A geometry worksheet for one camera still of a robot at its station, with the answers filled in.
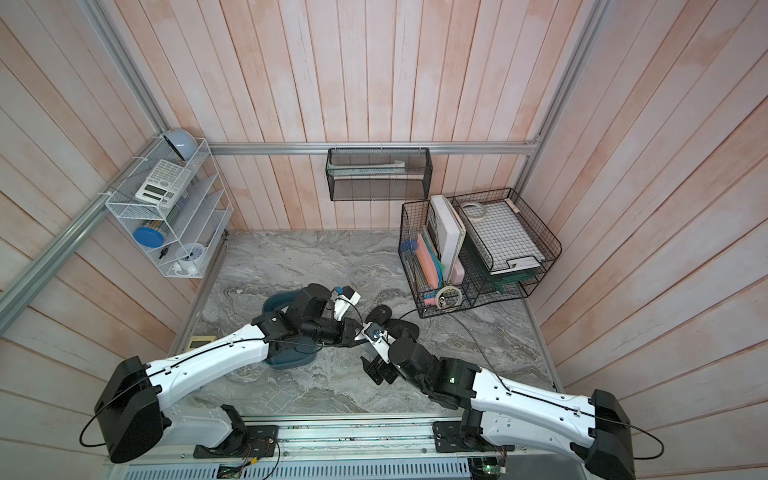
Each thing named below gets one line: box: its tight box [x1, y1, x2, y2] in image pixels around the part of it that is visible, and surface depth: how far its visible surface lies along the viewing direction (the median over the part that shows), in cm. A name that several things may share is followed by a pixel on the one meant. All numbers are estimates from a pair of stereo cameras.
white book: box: [430, 195, 467, 283], surface depth 91 cm
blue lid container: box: [133, 227, 164, 248], surface depth 78 cm
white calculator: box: [135, 159, 191, 208], surface depth 78 cm
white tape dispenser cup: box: [176, 242, 205, 272], surface depth 92 cm
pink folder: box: [416, 233, 439, 289], surface depth 103 cm
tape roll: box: [436, 286, 462, 309], surface depth 98 cm
